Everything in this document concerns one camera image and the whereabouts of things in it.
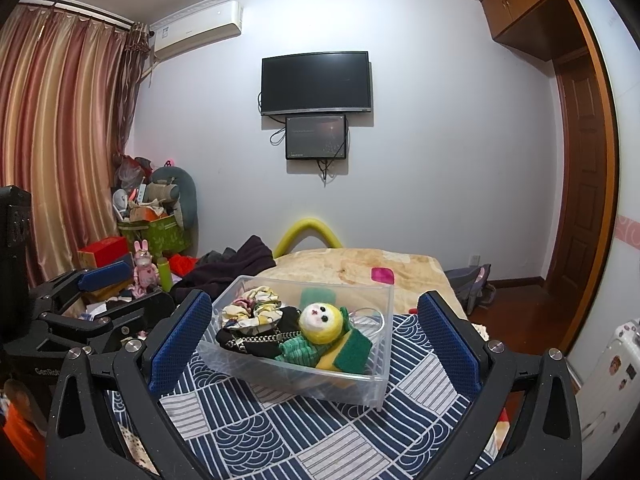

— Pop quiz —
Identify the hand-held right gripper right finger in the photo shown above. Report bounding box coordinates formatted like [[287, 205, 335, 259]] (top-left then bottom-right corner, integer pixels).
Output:
[[415, 290, 584, 480]]

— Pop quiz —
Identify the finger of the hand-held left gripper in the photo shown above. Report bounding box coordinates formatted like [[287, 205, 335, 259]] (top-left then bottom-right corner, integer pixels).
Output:
[[30, 261, 135, 307], [40, 290, 176, 354]]

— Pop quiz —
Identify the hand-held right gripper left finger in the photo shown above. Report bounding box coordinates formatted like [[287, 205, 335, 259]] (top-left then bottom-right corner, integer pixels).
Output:
[[46, 289, 222, 480]]

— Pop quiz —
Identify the black bag with chains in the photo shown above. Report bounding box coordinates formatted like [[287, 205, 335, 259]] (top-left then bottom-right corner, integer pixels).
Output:
[[216, 306, 301, 360]]

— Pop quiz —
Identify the floral fabric scrunchie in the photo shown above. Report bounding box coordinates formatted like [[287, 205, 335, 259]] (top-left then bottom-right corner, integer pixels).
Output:
[[221, 285, 286, 331]]

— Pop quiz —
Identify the yellow green sponge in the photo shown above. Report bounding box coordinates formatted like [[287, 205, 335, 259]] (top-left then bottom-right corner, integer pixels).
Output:
[[315, 327, 374, 373]]

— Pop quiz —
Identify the clear plastic box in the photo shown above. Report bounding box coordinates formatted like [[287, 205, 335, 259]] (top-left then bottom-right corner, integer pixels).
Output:
[[196, 275, 396, 412]]

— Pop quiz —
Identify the yellow-headed doll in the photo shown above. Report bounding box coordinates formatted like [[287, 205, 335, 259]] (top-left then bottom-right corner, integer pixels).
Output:
[[274, 301, 358, 366]]

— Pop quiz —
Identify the red box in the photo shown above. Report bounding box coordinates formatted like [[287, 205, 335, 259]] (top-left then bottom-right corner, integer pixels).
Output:
[[78, 236, 130, 268]]

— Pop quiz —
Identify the pile of mixed clutter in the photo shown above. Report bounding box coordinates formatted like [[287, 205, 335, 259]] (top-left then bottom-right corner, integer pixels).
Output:
[[75, 287, 151, 336]]

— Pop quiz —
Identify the pink rabbit toy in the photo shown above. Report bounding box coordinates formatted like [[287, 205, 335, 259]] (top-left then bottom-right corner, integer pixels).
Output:
[[131, 240, 158, 297]]

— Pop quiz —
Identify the red cloth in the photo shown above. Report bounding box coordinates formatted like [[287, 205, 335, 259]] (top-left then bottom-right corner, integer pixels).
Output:
[[170, 255, 201, 277]]

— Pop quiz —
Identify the grey backpack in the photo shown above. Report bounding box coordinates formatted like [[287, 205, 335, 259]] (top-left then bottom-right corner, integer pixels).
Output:
[[444, 264, 498, 313]]

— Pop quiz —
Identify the green cardboard box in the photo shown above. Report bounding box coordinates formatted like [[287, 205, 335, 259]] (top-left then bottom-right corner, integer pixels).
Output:
[[118, 215, 192, 258]]

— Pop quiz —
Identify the orange printed cloth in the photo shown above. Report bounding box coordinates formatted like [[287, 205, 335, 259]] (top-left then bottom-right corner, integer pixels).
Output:
[[0, 380, 48, 480]]

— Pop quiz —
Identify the dark clothes pile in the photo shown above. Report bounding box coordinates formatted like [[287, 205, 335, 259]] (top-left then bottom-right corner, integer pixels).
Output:
[[172, 235, 277, 291]]

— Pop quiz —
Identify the colourful printed bedsheet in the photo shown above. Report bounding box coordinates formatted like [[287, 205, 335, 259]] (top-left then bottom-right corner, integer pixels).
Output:
[[492, 407, 511, 461]]

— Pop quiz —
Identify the grey plastic bag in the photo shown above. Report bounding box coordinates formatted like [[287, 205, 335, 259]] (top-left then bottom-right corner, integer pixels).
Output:
[[115, 155, 153, 191]]

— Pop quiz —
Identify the beige blanket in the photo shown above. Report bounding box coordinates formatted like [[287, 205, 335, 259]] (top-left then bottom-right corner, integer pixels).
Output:
[[257, 247, 468, 321]]

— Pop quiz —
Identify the striped brown curtain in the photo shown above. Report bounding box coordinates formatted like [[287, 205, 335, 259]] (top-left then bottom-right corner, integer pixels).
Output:
[[0, 0, 151, 286]]

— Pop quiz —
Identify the blue white patterned tablecloth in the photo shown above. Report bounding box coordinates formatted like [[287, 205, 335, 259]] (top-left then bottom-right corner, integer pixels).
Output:
[[107, 310, 506, 480]]

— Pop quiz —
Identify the white stickered case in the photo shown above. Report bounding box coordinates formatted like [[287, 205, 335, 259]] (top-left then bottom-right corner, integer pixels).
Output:
[[580, 319, 640, 480]]

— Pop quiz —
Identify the yellow foam tube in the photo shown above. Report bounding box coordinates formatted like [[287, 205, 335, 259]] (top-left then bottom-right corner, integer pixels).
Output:
[[272, 218, 345, 258]]

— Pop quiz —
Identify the brown wooden room door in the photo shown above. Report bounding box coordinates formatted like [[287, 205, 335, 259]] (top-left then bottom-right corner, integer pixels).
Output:
[[545, 50, 617, 291]]

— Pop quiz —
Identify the white heart-print sliding door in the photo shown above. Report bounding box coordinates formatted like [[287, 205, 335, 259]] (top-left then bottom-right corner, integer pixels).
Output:
[[570, 0, 640, 396]]

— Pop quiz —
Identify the white air conditioner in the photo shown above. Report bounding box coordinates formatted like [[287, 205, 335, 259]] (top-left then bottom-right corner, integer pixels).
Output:
[[150, 0, 244, 63]]

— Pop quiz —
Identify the wooden overhead cabinet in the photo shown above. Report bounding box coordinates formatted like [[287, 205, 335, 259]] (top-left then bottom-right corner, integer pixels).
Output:
[[480, 0, 596, 63]]

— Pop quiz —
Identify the small black wall monitor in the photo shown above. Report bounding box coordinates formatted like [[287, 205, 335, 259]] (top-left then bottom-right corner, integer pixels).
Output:
[[285, 114, 348, 161]]

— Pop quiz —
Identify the black wall television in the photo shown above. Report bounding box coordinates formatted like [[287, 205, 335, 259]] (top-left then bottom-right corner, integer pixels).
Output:
[[261, 51, 373, 117]]

